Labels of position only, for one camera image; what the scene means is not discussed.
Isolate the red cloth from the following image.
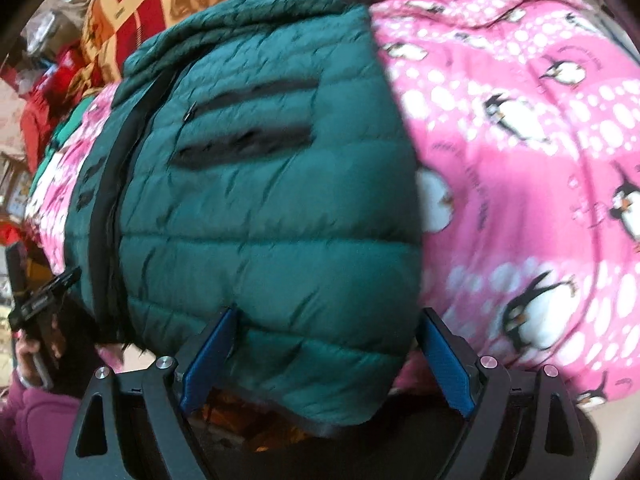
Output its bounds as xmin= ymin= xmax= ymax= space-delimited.
xmin=19 ymin=42 xmax=96 ymax=156

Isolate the person's left hand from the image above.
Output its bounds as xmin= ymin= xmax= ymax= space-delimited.
xmin=14 ymin=332 xmax=57 ymax=392

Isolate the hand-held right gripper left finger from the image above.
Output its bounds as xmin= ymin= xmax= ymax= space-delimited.
xmin=75 ymin=306 xmax=237 ymax=480

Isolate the pink penguin print blanket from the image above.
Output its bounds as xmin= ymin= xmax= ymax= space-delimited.
xmin=25 ymin=0 xmax=640 ymax=411

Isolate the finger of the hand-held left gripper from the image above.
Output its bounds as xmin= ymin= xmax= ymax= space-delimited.
xmin=41 ymin=266 xmax=84 ymax=306

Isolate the dark green puffer jacket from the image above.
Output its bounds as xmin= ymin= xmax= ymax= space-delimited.
xmin=62 ymin=0 xmax=426 ymax=423

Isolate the teal green cloth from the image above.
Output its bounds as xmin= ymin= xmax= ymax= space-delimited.
xmin=45 ymin=95 xmax=101 ymax=153

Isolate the person's left forearm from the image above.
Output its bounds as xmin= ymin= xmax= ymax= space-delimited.
xmin=0 ymin=372 xmax=96 ymax=480

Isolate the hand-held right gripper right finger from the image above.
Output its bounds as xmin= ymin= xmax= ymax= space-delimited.
xmin=419 ymin=307 xmax=587 ymax=480

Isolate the red orange checkered floral blanket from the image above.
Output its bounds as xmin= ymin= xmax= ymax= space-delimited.
xmin=70 ymin=0 xmax=373 ymax=93

